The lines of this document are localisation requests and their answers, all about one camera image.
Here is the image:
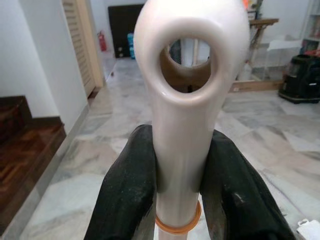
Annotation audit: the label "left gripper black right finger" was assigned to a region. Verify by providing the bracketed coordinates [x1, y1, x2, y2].
[199, 129, 298, 240]

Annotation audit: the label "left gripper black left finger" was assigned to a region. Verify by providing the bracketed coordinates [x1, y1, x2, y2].
[84, 124, 159, 240]

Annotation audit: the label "black floor appliance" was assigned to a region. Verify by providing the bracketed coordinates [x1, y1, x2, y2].
[278, 53, 320, 105]

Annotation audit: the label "orange rubber band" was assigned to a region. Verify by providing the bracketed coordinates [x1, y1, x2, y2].
[154, 201, 203, 236]

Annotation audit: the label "white object with green mark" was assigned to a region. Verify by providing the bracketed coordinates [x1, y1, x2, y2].
[296, 218, 320, 240]

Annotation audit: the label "dark wooden stairs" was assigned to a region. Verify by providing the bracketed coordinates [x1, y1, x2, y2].
[0, 95, 67, 226]

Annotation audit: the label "white plastic jug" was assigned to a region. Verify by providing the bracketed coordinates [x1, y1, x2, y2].
[242, 62, 252, 81]

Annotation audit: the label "blue bottle pack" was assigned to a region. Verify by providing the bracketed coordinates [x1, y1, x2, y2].
[126, 32, 137, 60]

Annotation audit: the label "red fire extinguisher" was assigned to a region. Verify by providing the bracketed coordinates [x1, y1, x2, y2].
[96, 29, 108, 53]

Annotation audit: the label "light wooden louvre door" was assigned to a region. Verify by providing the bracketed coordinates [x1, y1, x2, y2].
[61, 0, 105, 97]

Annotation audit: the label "white translucent sheet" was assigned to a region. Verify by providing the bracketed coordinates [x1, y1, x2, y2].
[266, 38, 304, 53]

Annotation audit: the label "light wooden stand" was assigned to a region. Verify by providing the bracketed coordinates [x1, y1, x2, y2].
[248, 18, 280, 66]

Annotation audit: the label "white shelf unit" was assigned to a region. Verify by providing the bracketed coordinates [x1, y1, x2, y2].
[298, 0, 320, 55]

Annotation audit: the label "light wooden floor frame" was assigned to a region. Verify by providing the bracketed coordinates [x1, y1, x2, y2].
[228, 79, 285, 94]

